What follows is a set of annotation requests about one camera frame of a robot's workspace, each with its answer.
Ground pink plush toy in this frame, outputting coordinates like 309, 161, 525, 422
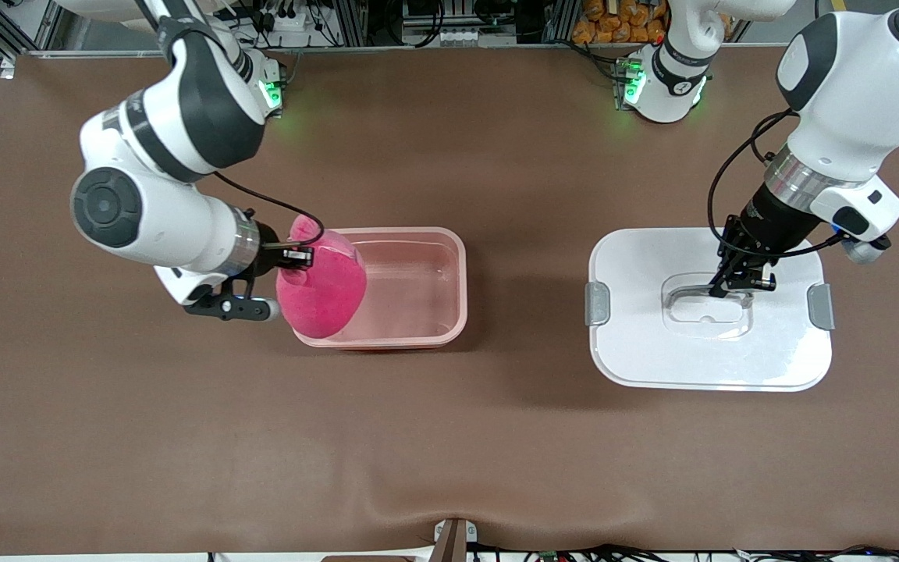
275, 215, 368, 340

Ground white box lid grey latches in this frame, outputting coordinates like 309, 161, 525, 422
588, 226, 836, 392

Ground pink translucent plastic box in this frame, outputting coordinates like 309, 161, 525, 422
291, 226, 468, 350

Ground white power strip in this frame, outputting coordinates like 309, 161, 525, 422
258, 8, 318, 38

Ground orange snack bags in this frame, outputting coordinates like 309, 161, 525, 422
570, 0, 669, 44

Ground brown table mat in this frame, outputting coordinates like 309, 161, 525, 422
0, 43, 899, 557

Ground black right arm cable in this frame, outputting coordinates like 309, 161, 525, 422
211, 170, 327, 247

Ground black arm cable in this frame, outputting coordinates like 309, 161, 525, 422
211, 170, 327, 247
705, 108, 847, 260

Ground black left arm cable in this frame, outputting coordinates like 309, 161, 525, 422
705, 108, 847, 260

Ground aluminium camera mount beam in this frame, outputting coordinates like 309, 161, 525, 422
432, 517, 479, 562

